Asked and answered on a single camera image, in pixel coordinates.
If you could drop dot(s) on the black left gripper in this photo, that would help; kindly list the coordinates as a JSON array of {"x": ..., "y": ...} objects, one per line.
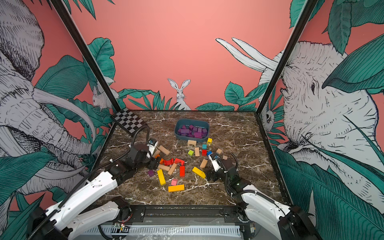
[{"x": 155, "y": 162}]

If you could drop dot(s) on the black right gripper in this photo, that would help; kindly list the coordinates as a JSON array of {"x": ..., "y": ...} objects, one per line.
[{"x": 213, "y": 172}]

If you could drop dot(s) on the teal plastic storage bin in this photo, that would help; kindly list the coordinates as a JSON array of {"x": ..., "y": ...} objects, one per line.
[{"x": 200, "y": 130}]

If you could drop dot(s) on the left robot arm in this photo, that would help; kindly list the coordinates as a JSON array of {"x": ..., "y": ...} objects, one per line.
[{"x": 69, "y": 219}]

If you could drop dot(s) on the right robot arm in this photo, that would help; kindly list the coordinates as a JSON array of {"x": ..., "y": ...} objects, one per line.
[{"x": 282, "y": 221}]

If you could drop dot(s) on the purple front cube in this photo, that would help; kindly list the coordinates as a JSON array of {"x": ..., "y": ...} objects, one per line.
[{"x": 151, "y": 173}]

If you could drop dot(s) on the natural wood front plank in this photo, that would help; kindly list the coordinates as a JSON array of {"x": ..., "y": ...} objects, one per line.
[{"x": 162, "y": 167}]

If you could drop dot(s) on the red curved brick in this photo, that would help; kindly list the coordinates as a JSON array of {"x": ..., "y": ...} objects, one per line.
[{"x": 169, "y": 162}]

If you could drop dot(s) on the natural wood upright plank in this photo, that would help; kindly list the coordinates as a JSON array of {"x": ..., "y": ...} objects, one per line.
[{"x": 156, "y": 153}]

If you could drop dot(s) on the long natural wood brick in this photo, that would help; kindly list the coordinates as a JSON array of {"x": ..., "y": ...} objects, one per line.
[{"x": 164, "y": 150}]

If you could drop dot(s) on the natural wood block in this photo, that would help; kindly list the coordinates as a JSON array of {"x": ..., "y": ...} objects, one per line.
[{"x": 203, "y": 163}]

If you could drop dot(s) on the red arch brick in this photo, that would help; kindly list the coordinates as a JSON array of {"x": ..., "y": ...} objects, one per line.
[{"x": 179, "y": 161}]

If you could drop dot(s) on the yellow tilted long brick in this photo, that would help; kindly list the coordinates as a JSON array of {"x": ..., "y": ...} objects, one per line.
[{"x": 199, "y": 172}]

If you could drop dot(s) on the pink small brick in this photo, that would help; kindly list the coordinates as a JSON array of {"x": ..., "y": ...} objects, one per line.
[{"x": 174, "y": 182}]

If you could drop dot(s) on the red rectangular brick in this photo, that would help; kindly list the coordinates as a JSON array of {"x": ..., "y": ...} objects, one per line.
[{"x": 182, "y": 171}]

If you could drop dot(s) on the natural wood plank brick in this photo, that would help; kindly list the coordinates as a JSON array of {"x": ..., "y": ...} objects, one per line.
[{"x": 197, "y": 151}]

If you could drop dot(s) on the orange long flat brick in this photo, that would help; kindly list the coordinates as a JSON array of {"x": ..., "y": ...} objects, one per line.
[{"x": 176, "y": 188}]

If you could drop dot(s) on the lime green cube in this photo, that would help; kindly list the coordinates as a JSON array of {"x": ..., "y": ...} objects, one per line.
[{"x": 190, "y": 152}]

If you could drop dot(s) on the natural wood arch brick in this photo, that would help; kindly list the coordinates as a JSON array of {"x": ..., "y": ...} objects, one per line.
[{"x": 192, "y": 143}]

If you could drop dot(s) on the purple long brick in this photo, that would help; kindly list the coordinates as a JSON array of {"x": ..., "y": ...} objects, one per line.
[{"x": 184, "y": 131}]

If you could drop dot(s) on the black white chessboard box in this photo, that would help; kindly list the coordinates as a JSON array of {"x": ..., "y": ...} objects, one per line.
[{"x": 128, "y": 121}]

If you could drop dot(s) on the black frame post left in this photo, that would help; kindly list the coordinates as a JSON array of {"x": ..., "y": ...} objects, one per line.
[{"x": 84, "y": 49}]

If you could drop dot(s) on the black frame post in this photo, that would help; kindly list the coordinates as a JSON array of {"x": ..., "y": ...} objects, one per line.
[
  {"x": 84, "y": 49},
  {"x": 297, "y": 32}
]

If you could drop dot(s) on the black frame post right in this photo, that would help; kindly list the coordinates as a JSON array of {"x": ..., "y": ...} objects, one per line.
[{"x": 297, "y": 32}]

